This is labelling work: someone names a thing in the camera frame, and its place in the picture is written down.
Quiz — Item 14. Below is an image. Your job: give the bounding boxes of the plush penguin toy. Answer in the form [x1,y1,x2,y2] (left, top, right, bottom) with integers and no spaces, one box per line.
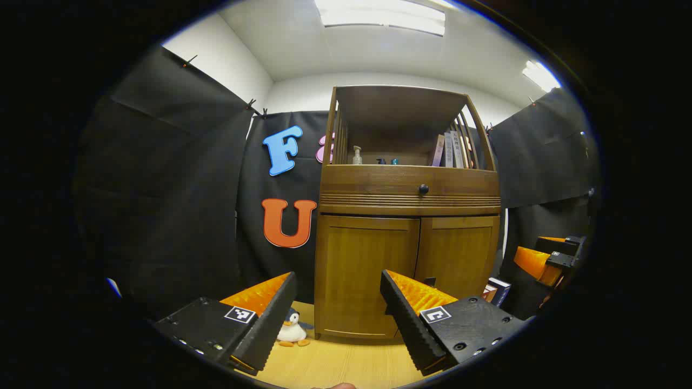
[277,308,314,347]

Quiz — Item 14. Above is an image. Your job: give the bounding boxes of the wooden shoe cabinet door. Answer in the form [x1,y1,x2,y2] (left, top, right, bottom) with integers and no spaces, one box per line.
[315,215,421,340]
[415,216,499,300]

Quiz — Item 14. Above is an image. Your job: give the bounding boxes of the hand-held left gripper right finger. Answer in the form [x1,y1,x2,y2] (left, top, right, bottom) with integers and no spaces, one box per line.
[380,270,526,377]

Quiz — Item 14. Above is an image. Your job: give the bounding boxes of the navy blue book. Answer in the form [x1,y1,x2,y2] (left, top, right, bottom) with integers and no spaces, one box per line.
[488,277,511,307]

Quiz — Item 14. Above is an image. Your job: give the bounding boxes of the ceiling light panel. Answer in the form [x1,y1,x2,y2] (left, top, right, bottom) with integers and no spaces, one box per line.
[314,0,447,37]
[522,59,563,92]

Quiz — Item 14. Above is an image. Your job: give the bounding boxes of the white-spined book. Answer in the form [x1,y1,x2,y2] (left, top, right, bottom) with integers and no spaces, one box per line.
[451,130,465,169]

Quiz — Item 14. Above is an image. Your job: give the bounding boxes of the wooden double-door shoe cabinet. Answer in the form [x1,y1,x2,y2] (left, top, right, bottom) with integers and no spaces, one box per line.
[314,85,502,346]

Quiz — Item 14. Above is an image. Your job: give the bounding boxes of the wooden cabinet drawer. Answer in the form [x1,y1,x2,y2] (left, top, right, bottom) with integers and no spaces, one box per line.
[320,165,501,209]

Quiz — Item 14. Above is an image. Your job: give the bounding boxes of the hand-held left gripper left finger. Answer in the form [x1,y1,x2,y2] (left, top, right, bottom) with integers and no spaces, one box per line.
[154,271,298,377]

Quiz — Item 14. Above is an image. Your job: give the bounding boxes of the black backdrop cloth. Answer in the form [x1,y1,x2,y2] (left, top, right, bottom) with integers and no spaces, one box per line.
[73,46,601,319]

